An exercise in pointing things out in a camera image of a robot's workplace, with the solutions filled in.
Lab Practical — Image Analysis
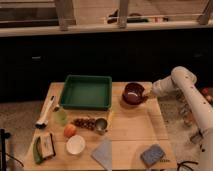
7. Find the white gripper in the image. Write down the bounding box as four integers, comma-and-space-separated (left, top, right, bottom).
150, 76, 177, 97

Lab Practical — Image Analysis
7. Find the dark red bowl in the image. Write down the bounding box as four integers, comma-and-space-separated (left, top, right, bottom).
122, 82, 148, 105

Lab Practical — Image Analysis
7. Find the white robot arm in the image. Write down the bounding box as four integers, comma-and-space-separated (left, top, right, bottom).
151, 66, 213, 171

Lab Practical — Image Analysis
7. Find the green plastic tray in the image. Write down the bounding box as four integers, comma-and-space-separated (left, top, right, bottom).
59, 75, 112, 110

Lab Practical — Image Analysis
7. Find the blue sponge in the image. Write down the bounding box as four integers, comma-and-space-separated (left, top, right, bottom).
140, 144, 165, 167

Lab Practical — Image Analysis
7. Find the metal cup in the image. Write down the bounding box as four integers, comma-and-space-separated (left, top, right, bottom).
95, 118, 108, 134

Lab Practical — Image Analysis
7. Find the bunch of dark grapes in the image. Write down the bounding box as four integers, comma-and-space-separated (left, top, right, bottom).
73, 118, 95, 130

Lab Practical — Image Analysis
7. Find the grey folded cloth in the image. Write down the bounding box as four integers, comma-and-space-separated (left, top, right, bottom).
91, 138, 112, 171

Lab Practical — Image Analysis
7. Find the orange fruit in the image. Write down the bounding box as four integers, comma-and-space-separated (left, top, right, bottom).
64, 124, 77, 138

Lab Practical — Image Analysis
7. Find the white bowl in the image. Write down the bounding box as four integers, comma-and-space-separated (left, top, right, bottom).
66, 135, 86, 155

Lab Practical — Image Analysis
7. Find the green plastic cup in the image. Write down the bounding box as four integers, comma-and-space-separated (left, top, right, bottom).
55, 109, 67, 126

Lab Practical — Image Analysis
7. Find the wooden railing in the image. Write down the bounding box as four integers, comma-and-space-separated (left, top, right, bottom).
0, 0, 213, 37

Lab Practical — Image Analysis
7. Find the black cable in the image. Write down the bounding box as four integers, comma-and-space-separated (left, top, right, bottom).
176, 160, 200, 171

